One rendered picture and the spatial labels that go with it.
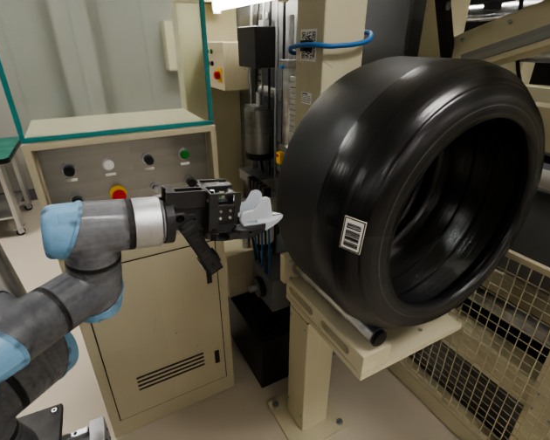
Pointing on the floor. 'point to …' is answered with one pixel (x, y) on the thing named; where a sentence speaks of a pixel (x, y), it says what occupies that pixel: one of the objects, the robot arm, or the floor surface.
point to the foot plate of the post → (333, 422)
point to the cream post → (357, 12)
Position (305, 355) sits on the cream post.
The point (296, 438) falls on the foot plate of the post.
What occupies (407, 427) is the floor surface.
